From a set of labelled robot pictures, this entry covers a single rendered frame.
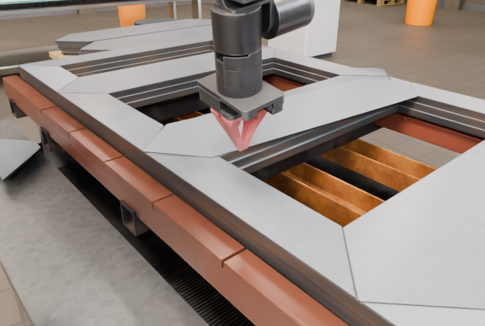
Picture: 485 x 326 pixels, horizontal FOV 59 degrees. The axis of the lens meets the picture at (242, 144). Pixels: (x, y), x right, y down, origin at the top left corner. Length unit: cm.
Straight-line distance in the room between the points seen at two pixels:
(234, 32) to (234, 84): 7
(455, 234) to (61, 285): 61
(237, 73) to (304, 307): 28
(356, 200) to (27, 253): 66
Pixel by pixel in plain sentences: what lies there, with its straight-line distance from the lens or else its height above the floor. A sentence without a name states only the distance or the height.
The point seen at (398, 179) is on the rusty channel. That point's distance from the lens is 106.
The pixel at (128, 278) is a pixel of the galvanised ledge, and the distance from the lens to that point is 80.
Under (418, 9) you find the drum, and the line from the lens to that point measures 741.
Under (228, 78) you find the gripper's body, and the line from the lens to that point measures 51.
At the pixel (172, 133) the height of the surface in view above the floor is 86.
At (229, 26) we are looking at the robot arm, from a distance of 48.
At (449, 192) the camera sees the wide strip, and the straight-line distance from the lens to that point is 71.
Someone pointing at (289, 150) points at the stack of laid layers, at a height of 83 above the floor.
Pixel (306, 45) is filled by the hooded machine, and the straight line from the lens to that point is 474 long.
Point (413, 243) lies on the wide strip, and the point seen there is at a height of 86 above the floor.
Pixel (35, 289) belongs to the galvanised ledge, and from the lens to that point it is 83.
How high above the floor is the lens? 120
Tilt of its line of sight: 25 degrees down
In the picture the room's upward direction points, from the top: straight up
